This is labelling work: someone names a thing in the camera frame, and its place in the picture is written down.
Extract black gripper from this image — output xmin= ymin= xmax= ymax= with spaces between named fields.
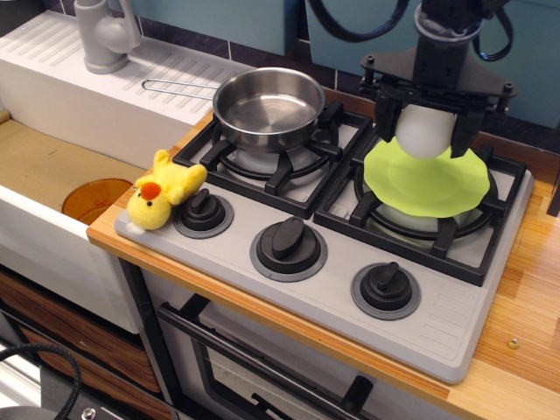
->
xmin=360 ymin=39 xmax=519 ymax=158

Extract white egg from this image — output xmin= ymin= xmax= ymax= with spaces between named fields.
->
xmin=395 ymin=105 xmax=456 ymax=159

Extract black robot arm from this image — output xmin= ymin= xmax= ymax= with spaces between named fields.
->
xmin=360 ymin=1 xmax=518 ymax=158

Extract green plate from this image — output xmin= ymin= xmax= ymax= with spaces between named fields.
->
xmin=363 ymin=140 xmax=491 ymax=218

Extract silver metal pan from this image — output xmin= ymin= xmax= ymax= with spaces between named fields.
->
xmin=142 ymin=67 xmax=326 ymax=153

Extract black right stove knob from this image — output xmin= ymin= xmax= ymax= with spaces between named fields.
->
xmin=351 ymin=262 xmax=421 ymax=321

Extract black stove knob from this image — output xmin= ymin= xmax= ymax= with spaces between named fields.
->
xmin=172 ymin=188 xmax=235 ymax=240
xmin=351 ymin=262 xmax=421 ymax=321
xmin=249 ymin=216 xmax=328 ymax=283

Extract black middle stove knob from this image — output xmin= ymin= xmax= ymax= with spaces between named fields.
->
xmin=249 ymin=216 xmax=328 ymax=283

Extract grey toy stove top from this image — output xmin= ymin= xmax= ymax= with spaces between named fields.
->
xmin=114 ymin=100 xmax=536 ymax=386

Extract black left stove knob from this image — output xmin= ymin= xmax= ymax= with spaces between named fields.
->
xmin=172 ymin=188 xmax=235 ymax=240

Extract black right burner grate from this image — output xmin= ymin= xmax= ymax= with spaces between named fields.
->
xmin=313 ymin=133 xmax=532 ymax=287

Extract black burner grate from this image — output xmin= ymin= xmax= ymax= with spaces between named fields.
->
xmin=173 ymin=101 xmax=374 ymax=219
xmin=313 ymin=133 xmax=532 ymax=287

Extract black left burner grate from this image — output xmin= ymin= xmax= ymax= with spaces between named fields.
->
xmin=173 ymin=101 xmax=374 ymax=219

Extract yellow stuffed duck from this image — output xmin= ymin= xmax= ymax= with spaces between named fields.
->
xmin=126 ymin=150 xmax=207 ymax=235

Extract grey toy faucet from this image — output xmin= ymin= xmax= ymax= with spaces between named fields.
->
xmin=74 ymin=0 xmax=142 ymax=74

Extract orange plastic cup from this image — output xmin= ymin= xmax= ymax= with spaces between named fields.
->
xmin=62 ymin=178 xmax=132 ymax=225

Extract white toy sink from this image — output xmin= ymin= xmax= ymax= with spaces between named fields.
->
xmin=1 ymin=11 xmax=243 ymax=333

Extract wooden drawer fronts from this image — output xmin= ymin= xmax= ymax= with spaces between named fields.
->
xmin=1 ymin=267 xmax=174 ymax=419

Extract black braided cable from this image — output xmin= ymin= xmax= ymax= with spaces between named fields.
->
xmin=0 ymin=343 xmax=84 ymax=420
xmin=305 ymin=0 xmax=412 ymax=44

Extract oven door with handle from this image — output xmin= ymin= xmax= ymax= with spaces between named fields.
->
xmin=157 ymin=294 xmax=374 ymax=419

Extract black braided cable bottom left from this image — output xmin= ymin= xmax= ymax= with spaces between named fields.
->
xmin=0 ymin=343 xmax=84 ymax=420

